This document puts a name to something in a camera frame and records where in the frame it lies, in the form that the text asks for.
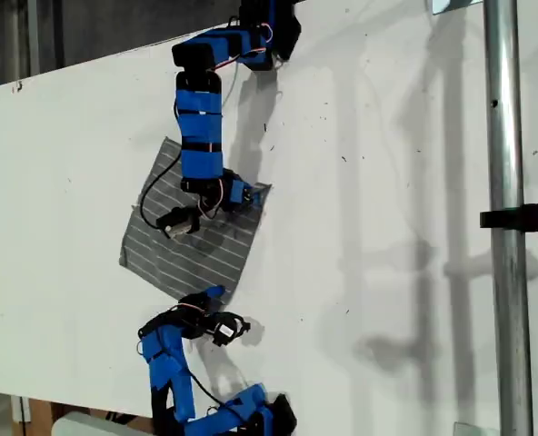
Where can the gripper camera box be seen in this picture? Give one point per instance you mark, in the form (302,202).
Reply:
(226,329)
(178,222)

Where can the grey white-striped towel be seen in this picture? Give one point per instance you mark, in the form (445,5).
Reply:
(219,259)

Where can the steel post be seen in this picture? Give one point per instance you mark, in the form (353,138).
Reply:
(505,136)

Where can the black clamp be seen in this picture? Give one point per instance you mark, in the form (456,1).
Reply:
(523,218)

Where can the metal bracket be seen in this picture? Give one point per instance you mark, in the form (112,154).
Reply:
(446,4)

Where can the wooden table leg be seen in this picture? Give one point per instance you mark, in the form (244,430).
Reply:
(37,415)

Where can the white box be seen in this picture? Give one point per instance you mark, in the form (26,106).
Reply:
(87,427)

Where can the small dark table-edge clip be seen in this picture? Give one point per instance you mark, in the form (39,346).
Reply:
(18,86)

